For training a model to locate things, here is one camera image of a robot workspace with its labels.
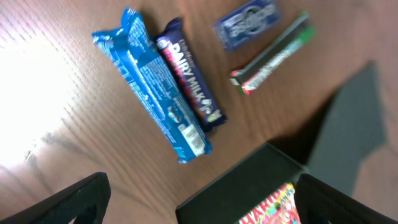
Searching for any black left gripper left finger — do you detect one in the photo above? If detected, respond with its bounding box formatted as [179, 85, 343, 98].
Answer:
[1, 172, 111, 224]

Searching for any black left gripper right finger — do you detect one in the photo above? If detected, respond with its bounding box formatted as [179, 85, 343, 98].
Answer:
[294, 174, 397, 224]

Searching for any black Haribo gummy bag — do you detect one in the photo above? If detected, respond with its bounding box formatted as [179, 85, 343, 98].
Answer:
[238, 183, 301, 224]

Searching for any blue cookie pack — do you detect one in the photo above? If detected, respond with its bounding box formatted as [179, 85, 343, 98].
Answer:
[92, 8, 213, 164]

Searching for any black open box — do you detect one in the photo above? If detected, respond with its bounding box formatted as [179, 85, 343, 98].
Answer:
[175, 62, 386, 223]

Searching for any green white candy stick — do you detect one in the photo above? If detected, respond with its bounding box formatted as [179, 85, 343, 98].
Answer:
[229, 11, 315, 95]

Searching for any purple Dairy Milk bar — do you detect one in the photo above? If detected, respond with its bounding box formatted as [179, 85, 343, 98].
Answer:
[155, 17, 227, 132]

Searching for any blue Eclipse mint box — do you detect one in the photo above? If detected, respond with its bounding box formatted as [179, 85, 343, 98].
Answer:
[213, 0, 280, 51]

